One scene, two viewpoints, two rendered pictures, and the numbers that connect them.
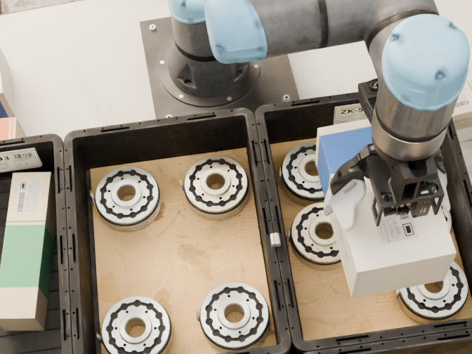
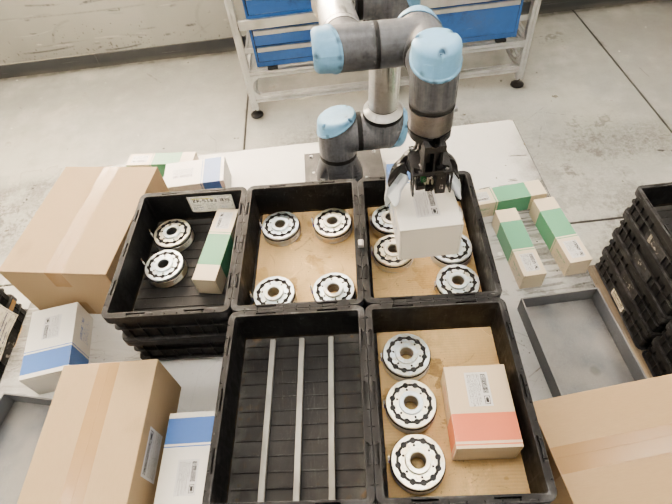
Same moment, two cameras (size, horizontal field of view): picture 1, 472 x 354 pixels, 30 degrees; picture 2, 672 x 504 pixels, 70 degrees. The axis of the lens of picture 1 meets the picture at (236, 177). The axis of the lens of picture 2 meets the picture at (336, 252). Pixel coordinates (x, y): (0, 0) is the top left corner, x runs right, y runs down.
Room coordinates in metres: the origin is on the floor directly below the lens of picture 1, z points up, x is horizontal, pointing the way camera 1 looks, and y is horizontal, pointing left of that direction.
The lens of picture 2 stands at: (-0.23, -0.09, 1.83)
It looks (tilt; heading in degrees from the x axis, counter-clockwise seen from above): 51 degrees down; 8
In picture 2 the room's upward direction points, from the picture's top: 8 degrees counter-clockwise
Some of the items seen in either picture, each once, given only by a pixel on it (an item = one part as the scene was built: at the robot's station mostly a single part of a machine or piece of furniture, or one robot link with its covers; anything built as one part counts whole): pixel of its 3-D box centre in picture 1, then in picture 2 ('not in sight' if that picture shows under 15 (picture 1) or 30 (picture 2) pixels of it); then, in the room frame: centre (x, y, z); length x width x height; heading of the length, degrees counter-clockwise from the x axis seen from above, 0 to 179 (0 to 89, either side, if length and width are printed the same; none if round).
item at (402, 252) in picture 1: (380, 204); (420, 205); (0.47, -0.18, 1.09); 0.20 x 0.12 x 0.09; 6
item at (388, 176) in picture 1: (402, 165); (428, 156); (0.44, -0.18, 1.25); 0.09 x 0.08 x 0.12; 6
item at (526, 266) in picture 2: not in sight; (517, 246); (0.64, -0.48, 0.73); 0.24 x 0.06 x 0.06; 8
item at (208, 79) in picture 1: (207, 48); (338, 163); (0.95, 0.03, 0.80); 0.15 x 0.15 x 0.10
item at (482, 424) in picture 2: not in sight; (478, 411); (0.12, -0.27, 0.87); 0.16 x 0.12 x 0.07; 2
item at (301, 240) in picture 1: (324, 232); (393, 250); (0.54, -0.13, 0.86); 0.10 x 0.10 x 0.01
